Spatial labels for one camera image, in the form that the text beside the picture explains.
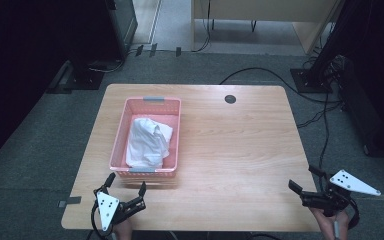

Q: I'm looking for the thin black floor cable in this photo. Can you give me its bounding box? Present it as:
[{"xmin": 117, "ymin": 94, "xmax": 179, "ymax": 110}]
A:
[{"xmin": 295, "ymin": 89, "xmax": 344, "ymax": 192}]

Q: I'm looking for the person's left hand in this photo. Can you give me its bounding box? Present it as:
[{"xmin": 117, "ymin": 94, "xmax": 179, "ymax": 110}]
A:
[{"xmin": 112, "ymin": 218, "xmax": 134, "ymax": 240}]

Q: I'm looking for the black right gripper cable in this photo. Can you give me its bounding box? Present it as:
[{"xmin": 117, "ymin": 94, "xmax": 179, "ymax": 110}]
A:
[{"xmin": 345, "ymin": 197, "xmax": 361, "ymax": 231}]

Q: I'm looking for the beige wooden desk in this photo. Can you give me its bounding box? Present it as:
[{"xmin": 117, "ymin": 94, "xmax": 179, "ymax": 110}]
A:
[{"xmin": 190, "ymin": 0, "xmax": 345, "ymax": 56}]

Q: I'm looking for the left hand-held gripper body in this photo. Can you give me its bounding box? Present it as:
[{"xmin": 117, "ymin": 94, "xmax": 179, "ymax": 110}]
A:
[{"xmin": 93, "ymin": 188, "xmax": 147, "ymax": 233}]

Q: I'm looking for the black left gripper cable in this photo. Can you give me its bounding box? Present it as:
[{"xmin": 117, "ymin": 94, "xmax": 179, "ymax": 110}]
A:
[{"xmin": 90, "ymin": 199, "xmax": 115, "ymax": 240}]

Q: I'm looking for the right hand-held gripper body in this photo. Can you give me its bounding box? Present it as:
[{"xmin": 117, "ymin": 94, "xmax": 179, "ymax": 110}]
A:
[{"xmin": 299, "ymin": 169, "xmax": 382, "ymax": 218}]

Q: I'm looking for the black stand base plate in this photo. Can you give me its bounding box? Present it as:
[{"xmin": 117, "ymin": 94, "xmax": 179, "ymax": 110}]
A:
[
  {"xmin": 46, "ymin": 59, "xmax": 106, "ymax": 95},
  {"xmin": 289, "ymin": 67, "xmax": 334, "ymax": 94}
]

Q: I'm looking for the pink plastic basket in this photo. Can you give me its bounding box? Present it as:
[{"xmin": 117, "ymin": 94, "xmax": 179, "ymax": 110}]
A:
[{"xmin": 109, "ymin": 96, "xmax": 182, "ymax": 178}]

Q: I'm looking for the white cloth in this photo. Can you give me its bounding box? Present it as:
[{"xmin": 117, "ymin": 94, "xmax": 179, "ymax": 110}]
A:
[{"xmin": 125, "ymin": 117, "xmax": 174, "ymax": 169}]

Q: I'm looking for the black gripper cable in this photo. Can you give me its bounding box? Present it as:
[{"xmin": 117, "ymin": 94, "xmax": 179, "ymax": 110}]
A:
[
  {"xmin": 345, "ymin": 197, "xmax": 361, "ymax": 231},
  {"xmin": 90, "ymin": 199, "xmax": 115, "ymax": 240}
]

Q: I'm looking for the black monitor cable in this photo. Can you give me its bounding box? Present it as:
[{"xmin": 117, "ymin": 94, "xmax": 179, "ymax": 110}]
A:
[{"xmin": 88, "ymin": 49, "xmax": 138, "ymax": 74}]

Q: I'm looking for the black hanging cable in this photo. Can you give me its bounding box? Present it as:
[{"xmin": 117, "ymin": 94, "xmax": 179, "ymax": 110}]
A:
[{"xmin": 191, "ymin": 0, "xmax": 213, "ymax": 53}]

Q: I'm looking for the light wooden table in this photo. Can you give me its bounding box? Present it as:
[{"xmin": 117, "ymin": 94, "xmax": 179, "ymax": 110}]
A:
[{"xmin": 60, "ymin": 83, "xmax": 321, "ymax": 233}]

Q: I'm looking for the black equipment case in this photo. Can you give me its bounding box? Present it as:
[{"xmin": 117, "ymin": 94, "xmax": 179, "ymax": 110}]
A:
[{"xmin": 333, "ymin": 54, "xmax": 384, "ymax": 158}]

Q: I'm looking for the person's right hand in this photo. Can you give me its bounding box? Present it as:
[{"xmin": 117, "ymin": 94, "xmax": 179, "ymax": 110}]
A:
[{"xmin": 309, "ymin": 207, "xmax": 351, "ymax": 240}]

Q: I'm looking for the long black floor cable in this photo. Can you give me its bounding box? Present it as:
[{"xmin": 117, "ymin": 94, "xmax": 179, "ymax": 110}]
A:
[{"xmin": 219, "ymin": 67, "xmax": 343, "ymax": 104}]

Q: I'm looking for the black curtain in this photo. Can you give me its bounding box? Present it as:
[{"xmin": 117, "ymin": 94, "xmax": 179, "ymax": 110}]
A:
[
  {"xmin": 311, "ymin": 0, "xmax": 384, "ymax": 161},
  {"xmin": 0, "ymin": 0, "xmax": 123, "ymax": 172}
]

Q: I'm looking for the grey tape strip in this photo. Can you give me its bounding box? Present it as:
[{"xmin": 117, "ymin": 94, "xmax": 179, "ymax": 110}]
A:
[{"xmin": 58, "ymin": 196, "xmax": 82, "ymax": 208}]

